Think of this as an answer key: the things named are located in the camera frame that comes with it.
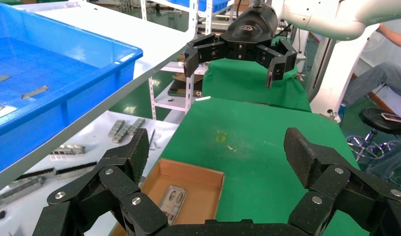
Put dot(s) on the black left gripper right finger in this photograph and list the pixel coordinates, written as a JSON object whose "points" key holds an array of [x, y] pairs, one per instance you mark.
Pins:
{"points": [[334, 182]]}

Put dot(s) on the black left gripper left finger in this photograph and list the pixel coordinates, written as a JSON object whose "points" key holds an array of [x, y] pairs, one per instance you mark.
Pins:
{"points": [[119, 182]]}

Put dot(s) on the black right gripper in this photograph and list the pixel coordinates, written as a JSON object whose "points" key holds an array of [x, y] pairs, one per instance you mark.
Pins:
{"points": [[252, 29]]}

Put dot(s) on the bare person forearm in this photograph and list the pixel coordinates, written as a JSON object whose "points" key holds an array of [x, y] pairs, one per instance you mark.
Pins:
{"points": [[395, 37]]}

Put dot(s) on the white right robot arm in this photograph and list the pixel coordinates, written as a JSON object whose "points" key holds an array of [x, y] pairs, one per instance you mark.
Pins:
{"points": [[334, 16]]}

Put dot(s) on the shallow cardboard box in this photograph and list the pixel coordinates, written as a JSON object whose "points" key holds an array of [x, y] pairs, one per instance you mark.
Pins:
{"points": [[200, 182]]}

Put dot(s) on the blue plastic tray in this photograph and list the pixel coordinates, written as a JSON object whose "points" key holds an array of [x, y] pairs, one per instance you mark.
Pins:
{"points": [[89, 55]]}

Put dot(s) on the green table cloth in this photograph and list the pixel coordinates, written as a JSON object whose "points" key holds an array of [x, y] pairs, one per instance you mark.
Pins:
{"points": [[252, 156], [239, 84]]}

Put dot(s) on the grey metal connector strip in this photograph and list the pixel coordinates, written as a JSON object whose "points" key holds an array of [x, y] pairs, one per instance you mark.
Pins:
{"points": [[137, 125], [122, 134], [116, 127]]}

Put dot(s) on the thin black pen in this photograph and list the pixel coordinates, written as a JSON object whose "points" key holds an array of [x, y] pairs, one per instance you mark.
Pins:
{"points": [[152, 138]]}

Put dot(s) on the white paper sheet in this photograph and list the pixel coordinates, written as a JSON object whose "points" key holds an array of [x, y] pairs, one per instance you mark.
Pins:
{"points": [[99, 130]]}

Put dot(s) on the blue storage bin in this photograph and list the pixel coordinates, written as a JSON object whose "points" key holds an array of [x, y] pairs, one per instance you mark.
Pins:
{"points": [[216, 5]]}

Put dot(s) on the silver metal IO shield plate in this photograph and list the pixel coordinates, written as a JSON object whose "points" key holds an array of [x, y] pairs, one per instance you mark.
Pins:
{"points": [[174, 202]]}

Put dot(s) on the white perforated shelving rack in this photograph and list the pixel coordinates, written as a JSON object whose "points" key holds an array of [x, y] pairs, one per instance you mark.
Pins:
{"points": [[189, 91]]}

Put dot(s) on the black round stool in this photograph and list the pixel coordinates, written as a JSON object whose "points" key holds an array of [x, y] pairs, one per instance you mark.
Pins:
{"points": [[373, 120]]}

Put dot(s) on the smartphone with pale case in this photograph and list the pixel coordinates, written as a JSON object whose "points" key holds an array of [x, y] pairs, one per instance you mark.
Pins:
{"points": [[393, 117]]}

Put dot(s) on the white robot torso column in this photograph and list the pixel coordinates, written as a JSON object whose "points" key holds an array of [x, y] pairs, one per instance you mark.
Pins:
{"points": [[340, 71]]}

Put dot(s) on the person leg in jeans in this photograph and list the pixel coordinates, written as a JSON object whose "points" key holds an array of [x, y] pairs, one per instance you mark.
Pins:
{"points": [[379, 78]]}

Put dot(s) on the slim metal rail part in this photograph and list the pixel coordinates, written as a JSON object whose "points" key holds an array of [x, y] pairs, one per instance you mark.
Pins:
{"points": [[68, 150]]}

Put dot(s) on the flat grey metal frame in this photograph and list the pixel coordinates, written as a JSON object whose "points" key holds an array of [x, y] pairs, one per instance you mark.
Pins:
{"points": [[18, 192]]}

